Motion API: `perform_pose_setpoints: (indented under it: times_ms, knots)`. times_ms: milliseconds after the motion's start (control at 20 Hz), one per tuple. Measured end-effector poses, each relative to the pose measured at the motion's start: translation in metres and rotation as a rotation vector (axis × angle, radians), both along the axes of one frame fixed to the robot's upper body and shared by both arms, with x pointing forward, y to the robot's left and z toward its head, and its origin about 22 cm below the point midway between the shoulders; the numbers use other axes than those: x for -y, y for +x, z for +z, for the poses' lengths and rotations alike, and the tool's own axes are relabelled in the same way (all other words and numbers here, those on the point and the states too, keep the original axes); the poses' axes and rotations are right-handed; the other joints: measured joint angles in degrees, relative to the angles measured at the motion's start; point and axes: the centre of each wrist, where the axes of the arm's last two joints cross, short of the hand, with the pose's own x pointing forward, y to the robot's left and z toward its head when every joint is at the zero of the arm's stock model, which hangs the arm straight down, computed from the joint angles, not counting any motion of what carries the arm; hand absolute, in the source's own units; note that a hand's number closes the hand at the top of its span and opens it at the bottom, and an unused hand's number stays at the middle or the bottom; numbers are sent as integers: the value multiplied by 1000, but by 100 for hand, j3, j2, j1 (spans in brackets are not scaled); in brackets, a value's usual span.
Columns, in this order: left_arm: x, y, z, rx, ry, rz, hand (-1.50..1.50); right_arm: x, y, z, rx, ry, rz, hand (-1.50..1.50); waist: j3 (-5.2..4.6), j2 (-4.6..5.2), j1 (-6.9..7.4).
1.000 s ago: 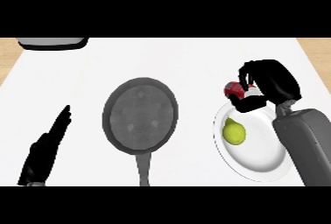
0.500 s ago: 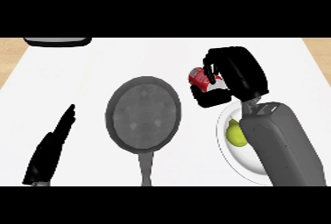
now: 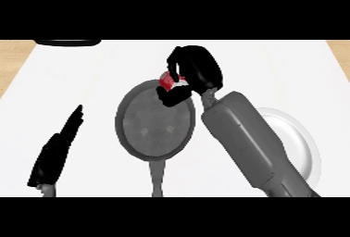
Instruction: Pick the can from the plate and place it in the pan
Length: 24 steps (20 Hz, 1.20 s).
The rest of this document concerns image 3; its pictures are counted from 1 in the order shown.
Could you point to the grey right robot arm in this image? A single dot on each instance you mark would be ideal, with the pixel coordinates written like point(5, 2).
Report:
point(249, 139)

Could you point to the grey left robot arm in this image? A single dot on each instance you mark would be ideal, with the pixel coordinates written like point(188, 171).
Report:
point(48, 190)

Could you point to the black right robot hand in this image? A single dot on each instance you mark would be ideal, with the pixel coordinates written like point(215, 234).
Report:
point(203, 68)

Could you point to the red can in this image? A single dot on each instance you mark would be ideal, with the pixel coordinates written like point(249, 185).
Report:
point(169, 81)

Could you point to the black flat appliance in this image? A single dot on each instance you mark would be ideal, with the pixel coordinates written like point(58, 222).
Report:
point(68, 42)

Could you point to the white plate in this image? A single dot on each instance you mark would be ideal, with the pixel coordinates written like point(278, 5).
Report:
point(296, 145)

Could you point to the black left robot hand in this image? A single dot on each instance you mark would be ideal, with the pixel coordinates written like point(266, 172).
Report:
point(52, 154)

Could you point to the grey frying pan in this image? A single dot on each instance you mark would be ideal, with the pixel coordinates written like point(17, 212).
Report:
point(156, 123)

